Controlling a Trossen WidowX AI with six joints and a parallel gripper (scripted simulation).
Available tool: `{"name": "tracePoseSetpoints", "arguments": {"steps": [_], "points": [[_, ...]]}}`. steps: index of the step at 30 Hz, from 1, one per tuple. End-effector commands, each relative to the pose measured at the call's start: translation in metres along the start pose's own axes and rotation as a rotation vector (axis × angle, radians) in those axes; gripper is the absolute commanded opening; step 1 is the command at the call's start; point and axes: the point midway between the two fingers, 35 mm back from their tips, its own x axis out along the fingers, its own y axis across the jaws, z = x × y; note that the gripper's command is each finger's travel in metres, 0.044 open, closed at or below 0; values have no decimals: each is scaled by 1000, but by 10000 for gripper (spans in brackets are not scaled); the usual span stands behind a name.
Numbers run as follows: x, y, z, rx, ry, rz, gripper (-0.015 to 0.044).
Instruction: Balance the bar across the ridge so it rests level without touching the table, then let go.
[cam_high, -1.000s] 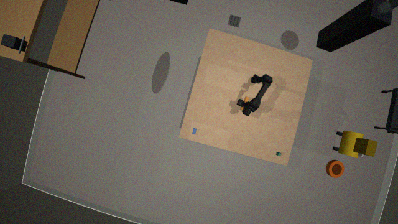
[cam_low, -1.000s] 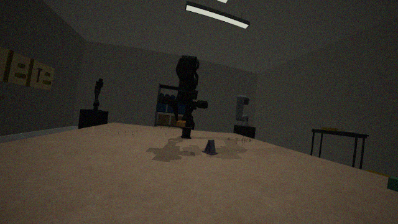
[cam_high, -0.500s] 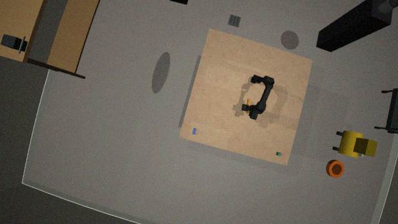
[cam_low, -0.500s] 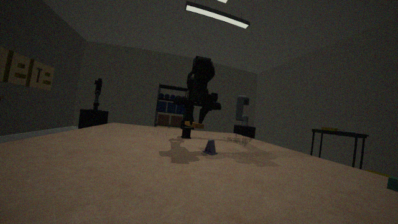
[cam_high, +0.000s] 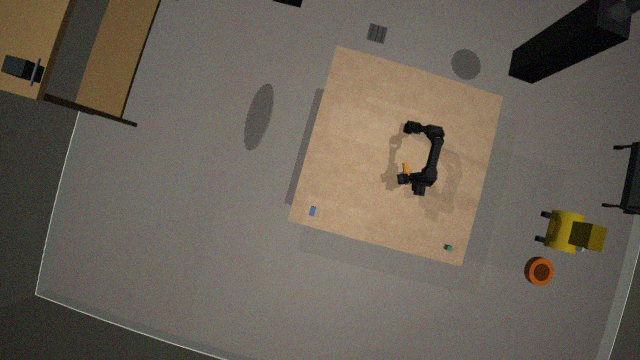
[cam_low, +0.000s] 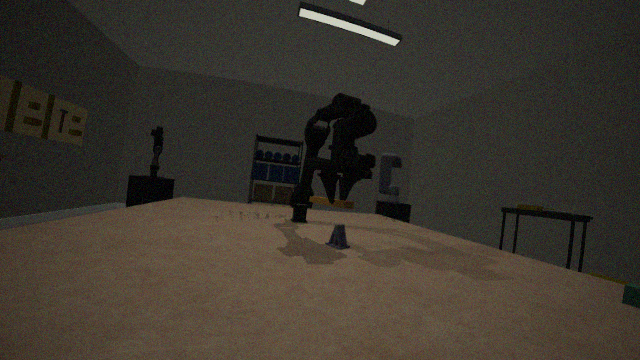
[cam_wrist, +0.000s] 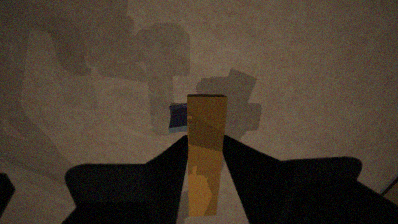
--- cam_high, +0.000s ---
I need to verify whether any yellow bar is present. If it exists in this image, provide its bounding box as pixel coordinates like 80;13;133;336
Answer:
402;162;411;185

